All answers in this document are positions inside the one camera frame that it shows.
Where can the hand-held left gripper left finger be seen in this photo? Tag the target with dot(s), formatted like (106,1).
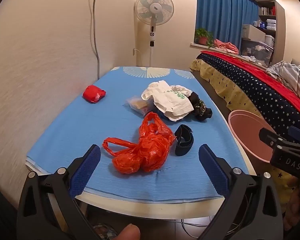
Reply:
(86,170)

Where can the small white container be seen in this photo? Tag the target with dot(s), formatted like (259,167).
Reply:
(270,40)

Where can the white bag with green print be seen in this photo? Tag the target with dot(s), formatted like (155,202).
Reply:
(175,102)

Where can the potted green plant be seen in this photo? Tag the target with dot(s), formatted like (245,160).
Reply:
(203,36)

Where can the clear storage box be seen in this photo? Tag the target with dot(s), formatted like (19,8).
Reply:
(257,51)

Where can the blue tablecloth with white print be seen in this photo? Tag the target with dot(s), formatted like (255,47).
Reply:
(77,130)

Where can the white wall outlet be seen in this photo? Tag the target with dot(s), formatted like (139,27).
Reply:
(134,52)

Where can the star patterned bed cover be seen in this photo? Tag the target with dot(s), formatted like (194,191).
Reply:
(252,90)

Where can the white cardboard box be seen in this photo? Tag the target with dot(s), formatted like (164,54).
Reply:
(252,32)

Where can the star patterned bed blanket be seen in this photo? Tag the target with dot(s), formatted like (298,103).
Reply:
(265,80)

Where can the person's left hand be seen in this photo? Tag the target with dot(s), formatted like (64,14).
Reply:
(127,233)

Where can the wooden bookshelf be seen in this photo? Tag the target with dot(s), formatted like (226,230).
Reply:
(277,17)

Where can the black elastic band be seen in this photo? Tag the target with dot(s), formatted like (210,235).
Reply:
(187,132)

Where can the pink folded cloth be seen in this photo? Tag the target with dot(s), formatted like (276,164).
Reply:
(226,46)

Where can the blue curtain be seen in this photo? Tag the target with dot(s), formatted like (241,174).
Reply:
(220,10)

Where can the plaid quilt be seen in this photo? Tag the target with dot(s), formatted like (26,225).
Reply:
(290,75)

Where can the white windowsill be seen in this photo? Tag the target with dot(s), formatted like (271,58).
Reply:
(197,45)

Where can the pink waste bin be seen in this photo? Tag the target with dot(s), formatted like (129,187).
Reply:
(247,135)

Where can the white standing fan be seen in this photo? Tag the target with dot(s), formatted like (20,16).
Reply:
(153,7)

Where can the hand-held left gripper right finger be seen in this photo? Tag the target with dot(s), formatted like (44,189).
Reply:
(213,170)

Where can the white table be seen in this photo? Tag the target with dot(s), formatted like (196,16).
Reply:
(140,210)

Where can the orange plastic bag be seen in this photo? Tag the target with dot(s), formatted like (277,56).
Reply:
(145,152)

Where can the clear plastic bag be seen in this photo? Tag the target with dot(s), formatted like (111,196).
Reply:
(137,104)

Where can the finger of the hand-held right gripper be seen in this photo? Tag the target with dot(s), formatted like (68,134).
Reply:
(270,136)
(298,133)

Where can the black floral cloth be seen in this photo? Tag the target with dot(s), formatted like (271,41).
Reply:
(201,110)

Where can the red packet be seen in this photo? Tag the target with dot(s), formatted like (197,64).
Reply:
(93,93)

